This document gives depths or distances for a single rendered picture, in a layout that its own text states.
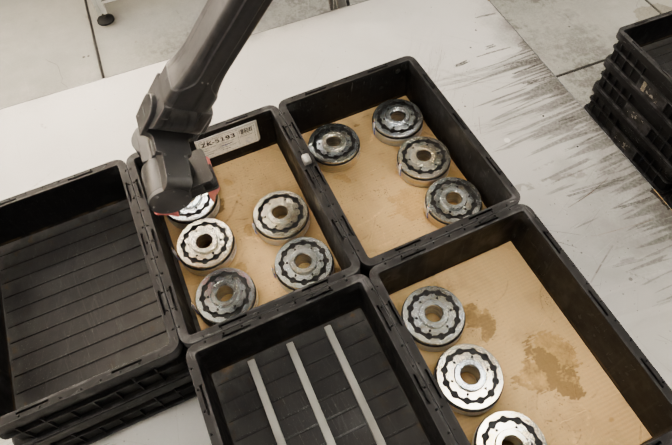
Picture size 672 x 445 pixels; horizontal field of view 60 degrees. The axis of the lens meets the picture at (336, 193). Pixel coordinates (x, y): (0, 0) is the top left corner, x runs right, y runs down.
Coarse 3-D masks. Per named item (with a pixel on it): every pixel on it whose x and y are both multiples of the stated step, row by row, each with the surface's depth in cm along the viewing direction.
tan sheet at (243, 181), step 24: (216, 168) 116; (240, 168) 116; (264, 168) 116; (288, 168) 116; (240, 192) 113; (264, 192) 113; (216, 216) 110; (240, 216) 110; (312, 216) 109; (240, 240) 107; (240, 264) 104; (264, 264) 104; (336, 264) 103; (192, 288) 102; (264, 288) 101
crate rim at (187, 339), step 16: (256, 112) 111; (272, 112) 111; (208, 128) 109; (224, 128) 110; (288, 128) 108; (288, 144) 107; (128, 160) 106; (320, 192) 101; (144, 208) 100; (336, 224) 96; (160, 256) 94; (352, 256) 93; (160, 272) 93; (352, 272) 91; (304, 288) 90; (320, 288) 90; (176, 304) 89; (272, 304) 89; (176, 320) 88; (240, 320) 88; (192, 336) 86; (208, 336) 86
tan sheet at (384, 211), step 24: (360, 120) 122; (360, 144) 118; (384, 144) 118; (360, 168) 115; (384, 168) 115; (456, 168) 114; (336, 192) 112; (360, 192) 112; (384, 192) 111; (408, 192) 111; (360, 216) 109; (384, 216) 108; (408, 216) 108; (360, 240) 106; (384, 240) 105; (408, 240) 105
